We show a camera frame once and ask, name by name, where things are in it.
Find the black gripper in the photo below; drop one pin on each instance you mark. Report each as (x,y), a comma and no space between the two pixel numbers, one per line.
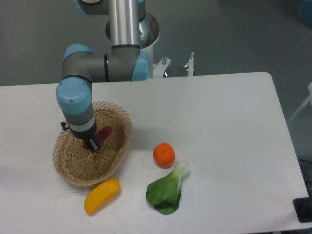
(86,132)

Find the purple red sweet potato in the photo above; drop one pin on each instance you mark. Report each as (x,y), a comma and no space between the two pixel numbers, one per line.
(101,136)

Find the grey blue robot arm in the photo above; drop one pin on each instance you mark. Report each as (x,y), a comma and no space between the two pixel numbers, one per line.
(80,67)

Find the woven wicker basket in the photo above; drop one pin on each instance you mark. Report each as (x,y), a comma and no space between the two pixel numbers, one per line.
(82,167)

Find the yellow mango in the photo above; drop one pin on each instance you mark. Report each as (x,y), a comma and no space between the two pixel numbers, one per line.
(101,194)

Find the orange tangerine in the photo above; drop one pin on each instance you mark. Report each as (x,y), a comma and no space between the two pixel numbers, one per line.
(164,155)

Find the green bok choy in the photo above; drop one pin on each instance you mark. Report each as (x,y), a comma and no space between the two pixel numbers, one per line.
(164,194)

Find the black device at edge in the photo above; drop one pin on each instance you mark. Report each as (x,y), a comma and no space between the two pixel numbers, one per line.
(303,208)

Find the blue object top right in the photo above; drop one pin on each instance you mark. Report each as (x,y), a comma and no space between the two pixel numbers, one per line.
(305,12)

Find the white clamp post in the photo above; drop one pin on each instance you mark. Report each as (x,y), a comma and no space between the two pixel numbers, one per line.
(189,67)

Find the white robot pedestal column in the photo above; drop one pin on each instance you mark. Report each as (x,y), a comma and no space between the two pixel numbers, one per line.
(150,41)

